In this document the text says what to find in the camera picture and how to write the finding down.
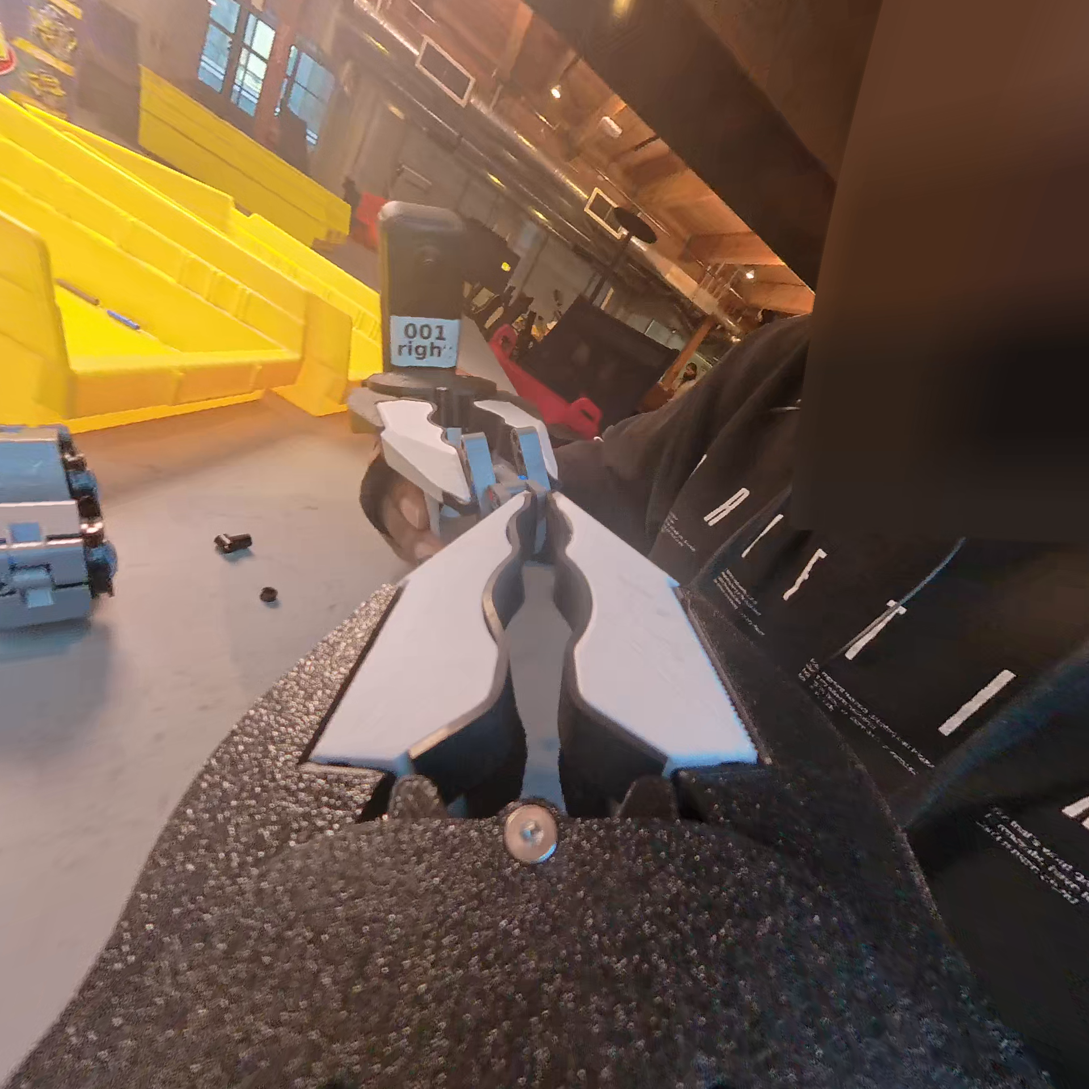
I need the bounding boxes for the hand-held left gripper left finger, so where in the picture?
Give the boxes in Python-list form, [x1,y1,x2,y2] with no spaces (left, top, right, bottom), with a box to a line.
[308,493,532,818]

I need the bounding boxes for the black brick assembly coloured pins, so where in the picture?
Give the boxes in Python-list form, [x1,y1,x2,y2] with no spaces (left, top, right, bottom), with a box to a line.
[497,425,556,564]

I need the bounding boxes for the person's black hoodie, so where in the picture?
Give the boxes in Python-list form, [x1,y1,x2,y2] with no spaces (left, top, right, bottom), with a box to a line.
[647,408,1089,1089]

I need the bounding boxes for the person's right hand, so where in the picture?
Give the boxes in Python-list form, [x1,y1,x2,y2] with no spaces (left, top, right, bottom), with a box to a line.
[360,462,445,564]

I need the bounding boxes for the grey twin engine brick model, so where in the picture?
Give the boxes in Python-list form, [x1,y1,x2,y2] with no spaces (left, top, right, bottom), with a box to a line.
[0,423,119,632]

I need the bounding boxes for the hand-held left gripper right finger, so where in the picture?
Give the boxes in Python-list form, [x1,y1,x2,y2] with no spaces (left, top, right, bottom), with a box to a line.
[547,492,758,815]

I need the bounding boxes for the factory window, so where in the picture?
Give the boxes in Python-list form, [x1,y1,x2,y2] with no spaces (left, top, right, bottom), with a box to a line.
[196,0,339,139]

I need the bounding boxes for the grey desk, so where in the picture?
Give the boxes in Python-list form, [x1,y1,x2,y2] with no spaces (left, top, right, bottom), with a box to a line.
[0,387,486,1069]

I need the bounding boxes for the large red armchair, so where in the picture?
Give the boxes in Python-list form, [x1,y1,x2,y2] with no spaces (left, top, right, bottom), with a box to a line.
[487,322,607,442]

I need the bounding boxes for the metal ventilation duct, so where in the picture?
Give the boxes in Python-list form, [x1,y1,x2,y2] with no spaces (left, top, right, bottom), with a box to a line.
[472,81,771,341]

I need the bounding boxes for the red chair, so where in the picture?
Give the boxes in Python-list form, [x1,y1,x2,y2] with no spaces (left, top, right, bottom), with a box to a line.
[351,189,390,250]

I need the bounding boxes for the printed toy box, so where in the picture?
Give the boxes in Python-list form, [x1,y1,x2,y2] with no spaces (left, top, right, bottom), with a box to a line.
[0,0,143,122]

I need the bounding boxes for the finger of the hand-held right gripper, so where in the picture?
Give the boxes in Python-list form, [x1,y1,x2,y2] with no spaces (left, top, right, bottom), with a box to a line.
[476,400,560,492]
[377,400,475,505]

